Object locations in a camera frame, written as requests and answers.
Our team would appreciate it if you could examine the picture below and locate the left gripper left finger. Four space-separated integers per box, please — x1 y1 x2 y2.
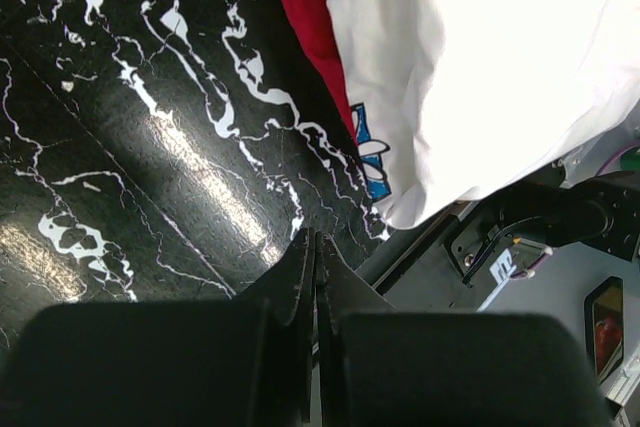
235 228 316 422

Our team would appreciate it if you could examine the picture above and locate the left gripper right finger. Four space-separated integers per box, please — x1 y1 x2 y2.
315 234 400 426

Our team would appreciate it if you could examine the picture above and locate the white daisy print t-shirt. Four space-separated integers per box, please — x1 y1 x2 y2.
326 0 639 229

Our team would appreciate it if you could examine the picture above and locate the red t-shirt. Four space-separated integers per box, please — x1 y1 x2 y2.
281 0 357 143

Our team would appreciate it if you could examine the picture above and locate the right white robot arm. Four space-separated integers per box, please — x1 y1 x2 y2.
491 171 639 261

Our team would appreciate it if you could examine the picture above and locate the black marbled table mat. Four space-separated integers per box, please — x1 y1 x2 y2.
1 0 390 351

